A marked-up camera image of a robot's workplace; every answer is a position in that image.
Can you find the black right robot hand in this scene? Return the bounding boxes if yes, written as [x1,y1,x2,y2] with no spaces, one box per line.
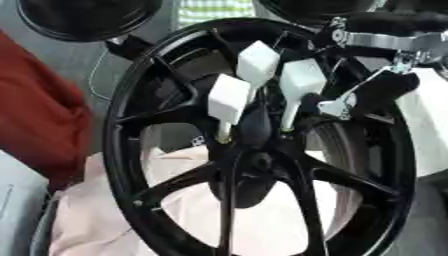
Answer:
[309,13,424,121]

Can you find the black wheel clamp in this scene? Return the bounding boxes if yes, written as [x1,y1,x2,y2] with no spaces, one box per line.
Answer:
[103,33,158,62]

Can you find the black spoked wheel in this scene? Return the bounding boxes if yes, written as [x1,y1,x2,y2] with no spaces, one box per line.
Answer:
[101,17,419,256]

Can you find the white box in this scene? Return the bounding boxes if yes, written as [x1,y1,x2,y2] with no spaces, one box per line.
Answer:
[393,67,448,178]

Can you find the black round disc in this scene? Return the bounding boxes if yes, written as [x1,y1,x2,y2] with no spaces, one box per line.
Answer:
[14,0,167,43]
[255,0,389,22]

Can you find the pale pink cloth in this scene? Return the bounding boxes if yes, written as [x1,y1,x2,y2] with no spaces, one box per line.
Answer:
[47,145,354,256]

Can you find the person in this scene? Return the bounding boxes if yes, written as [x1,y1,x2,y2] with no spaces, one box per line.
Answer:
[0,29,97,256]

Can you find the thin grey cable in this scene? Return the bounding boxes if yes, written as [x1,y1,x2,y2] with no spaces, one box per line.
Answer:
[85,49,114,102]

